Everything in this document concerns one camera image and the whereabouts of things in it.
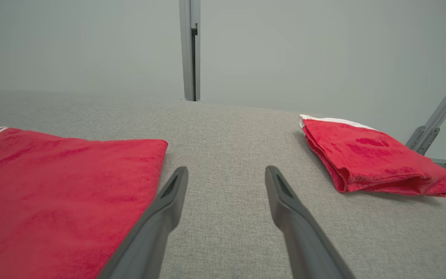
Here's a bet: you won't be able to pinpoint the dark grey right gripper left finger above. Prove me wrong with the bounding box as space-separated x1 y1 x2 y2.
97 167 189 279

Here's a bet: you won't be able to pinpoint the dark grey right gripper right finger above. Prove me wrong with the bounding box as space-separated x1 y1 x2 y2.
265 166 357 279

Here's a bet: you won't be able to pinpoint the red shorts with white stripe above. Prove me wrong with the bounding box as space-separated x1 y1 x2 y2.
299 114 446 197

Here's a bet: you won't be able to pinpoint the red white basketball jersey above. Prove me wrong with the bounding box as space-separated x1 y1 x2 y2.
0 127 168 279

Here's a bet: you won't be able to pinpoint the grey diagonal metal strut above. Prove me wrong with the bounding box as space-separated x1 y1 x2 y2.
406 60 446 155

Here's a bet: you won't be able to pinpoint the grey aluminium post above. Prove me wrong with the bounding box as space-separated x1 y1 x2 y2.
179 0 201 102

